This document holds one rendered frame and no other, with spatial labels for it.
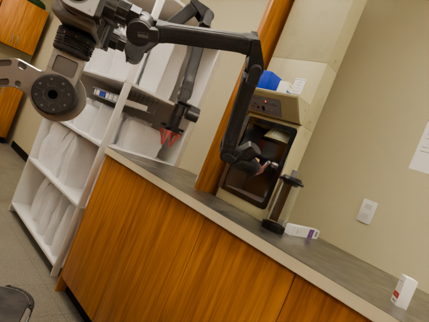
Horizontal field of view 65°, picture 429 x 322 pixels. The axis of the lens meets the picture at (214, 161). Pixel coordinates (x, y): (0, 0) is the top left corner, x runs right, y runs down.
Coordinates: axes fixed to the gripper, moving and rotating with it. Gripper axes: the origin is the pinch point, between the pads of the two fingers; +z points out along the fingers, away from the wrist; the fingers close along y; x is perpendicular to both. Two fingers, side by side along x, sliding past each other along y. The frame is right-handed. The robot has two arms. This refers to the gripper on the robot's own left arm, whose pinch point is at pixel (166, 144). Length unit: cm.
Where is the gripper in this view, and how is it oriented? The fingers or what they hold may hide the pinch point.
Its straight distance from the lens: 163.3
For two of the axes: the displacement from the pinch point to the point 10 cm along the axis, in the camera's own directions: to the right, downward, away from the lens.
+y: 6.5, 2.1, 7.3
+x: -6.7, -2.9, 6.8
